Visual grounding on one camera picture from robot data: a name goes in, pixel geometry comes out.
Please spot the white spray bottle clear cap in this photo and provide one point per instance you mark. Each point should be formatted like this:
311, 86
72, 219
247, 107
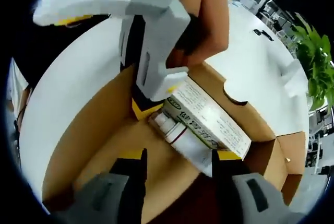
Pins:
182, 143

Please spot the white printed medicine box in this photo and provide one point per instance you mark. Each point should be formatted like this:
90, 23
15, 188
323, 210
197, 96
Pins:
208, 114

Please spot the person's left hand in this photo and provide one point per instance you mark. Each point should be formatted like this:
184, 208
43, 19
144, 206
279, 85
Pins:
182, 58

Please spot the green leafy plant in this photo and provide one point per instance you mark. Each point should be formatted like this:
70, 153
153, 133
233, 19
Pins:
318, 59

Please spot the brown cardboard shoe box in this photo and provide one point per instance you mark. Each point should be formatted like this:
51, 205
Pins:
104, 119

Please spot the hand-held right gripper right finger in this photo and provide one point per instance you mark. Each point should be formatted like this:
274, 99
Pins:
245, 200

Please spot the white plant pot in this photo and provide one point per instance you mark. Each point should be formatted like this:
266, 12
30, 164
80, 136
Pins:
295, 77

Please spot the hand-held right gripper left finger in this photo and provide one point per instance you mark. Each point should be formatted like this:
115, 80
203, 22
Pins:
99, 198

